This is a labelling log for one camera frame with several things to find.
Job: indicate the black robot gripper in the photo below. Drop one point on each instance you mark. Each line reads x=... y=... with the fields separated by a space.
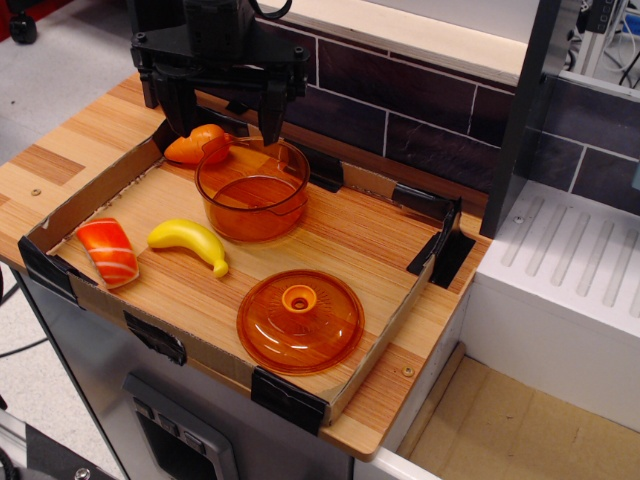
x=220 y=44

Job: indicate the salmon sushi toy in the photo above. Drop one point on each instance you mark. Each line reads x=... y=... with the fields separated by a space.
x=110 y=251

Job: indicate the orange transparent pot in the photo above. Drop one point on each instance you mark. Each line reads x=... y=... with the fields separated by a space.
x=253 y=192

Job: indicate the cardboard fence with black tape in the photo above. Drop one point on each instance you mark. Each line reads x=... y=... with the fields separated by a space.
x=365 y=241

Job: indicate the orange transparent pot lid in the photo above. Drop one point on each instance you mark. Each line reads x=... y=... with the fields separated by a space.
x=300 y=322

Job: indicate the orange toy carrot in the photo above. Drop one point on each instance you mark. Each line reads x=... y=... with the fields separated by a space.
x=206 y=142

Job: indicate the yellow toy banana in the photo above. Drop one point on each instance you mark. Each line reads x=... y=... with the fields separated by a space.
x=184 y=233

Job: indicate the black caster wheel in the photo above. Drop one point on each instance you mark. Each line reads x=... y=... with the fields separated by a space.
x=22 y=29

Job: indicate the white sink drainboard unit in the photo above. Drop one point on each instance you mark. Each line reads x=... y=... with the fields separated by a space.
x=555 y=302

